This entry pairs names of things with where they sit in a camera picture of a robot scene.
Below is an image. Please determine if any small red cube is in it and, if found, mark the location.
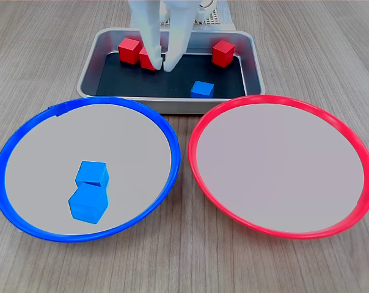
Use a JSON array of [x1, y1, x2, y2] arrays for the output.
[[117, 37, 142, 65], [211, 40, 236, 68], [139, 46, 157, 71]]

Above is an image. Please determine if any small blue cube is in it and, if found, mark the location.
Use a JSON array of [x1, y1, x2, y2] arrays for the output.
[[75, 161, 110, 189], [189, 81, 215, 99], [68, 182, 109, 225]]

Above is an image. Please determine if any steel tray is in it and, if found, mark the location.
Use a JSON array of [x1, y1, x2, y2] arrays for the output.
[[76, 27, 266, 115]]

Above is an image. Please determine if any white plate blue rim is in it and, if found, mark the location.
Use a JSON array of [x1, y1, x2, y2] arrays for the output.
[[0, 96, 181, 244]]

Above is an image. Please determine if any white plate red rim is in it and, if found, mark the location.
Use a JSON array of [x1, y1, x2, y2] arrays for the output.
[[188, 94, 369, 241]]

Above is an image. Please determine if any pale perforated base plate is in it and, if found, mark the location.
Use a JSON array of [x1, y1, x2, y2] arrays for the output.
[[130, 0, 236, 31]]

